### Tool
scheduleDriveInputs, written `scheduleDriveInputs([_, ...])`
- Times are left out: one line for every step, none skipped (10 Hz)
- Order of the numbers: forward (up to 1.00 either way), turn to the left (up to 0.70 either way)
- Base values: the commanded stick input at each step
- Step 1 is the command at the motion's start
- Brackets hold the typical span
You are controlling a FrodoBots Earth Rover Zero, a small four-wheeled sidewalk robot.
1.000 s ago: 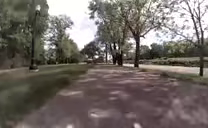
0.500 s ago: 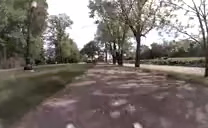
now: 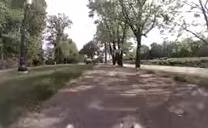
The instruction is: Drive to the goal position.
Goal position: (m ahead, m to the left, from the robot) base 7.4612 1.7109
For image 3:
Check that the distant row of trees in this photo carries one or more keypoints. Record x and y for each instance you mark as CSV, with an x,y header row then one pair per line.
x,y
172,50

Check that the narrow grass strip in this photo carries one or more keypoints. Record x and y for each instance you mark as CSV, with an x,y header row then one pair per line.
x,y
192,80

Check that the pale side road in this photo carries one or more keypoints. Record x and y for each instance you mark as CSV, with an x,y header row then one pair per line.
x,y
178,70

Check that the tall tree with dark trunk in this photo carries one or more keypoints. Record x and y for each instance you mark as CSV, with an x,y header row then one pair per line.
x,y
22,50

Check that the grey-brown gravel path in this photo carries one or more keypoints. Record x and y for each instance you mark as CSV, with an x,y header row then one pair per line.
x,y
125,96

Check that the tree with forked trunk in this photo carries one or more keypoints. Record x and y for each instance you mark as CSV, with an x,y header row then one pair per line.
x,y
138,53

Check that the low green hedge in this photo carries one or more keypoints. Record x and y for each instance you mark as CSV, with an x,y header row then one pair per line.
x,y
178,61

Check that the wood of green trees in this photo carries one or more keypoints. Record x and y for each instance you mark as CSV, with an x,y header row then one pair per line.
x,y
2,33

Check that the cluster of roadside trees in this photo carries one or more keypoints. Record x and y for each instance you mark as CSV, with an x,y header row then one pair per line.
x,y
115,50

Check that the wide green grass lawn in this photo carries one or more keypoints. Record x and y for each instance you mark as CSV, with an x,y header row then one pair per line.
x,y
25,87

